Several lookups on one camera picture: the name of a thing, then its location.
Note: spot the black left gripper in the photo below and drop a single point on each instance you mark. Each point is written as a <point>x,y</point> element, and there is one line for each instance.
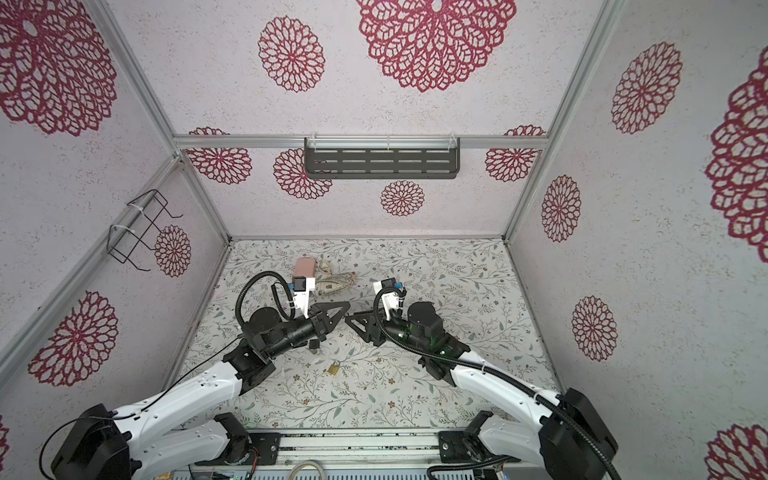
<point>320,319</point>

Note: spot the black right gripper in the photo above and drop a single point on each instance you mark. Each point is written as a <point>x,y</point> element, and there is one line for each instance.
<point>369,337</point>

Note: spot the brass padlock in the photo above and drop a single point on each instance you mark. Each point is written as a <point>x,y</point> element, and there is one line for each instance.
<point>334,368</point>

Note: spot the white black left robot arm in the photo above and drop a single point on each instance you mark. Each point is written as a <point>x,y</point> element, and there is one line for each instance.
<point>146,439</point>

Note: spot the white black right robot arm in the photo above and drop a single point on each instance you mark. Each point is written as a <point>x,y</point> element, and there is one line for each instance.
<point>562,433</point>

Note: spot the pink rectangular case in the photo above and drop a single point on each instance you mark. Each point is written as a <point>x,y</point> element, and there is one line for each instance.
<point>305,267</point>

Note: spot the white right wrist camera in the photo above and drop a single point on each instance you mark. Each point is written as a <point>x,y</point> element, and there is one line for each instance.
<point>390,304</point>

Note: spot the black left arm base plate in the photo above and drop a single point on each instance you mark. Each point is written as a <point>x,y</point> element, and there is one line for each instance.
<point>263,451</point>

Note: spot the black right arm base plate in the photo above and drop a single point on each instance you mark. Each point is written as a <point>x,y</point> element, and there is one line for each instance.
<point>457,447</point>

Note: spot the grey slotted wall shelf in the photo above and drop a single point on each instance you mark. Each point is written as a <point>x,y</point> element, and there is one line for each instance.
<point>388,159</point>

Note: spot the black wire wall rack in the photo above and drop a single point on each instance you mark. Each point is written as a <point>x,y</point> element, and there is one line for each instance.
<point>124,239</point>

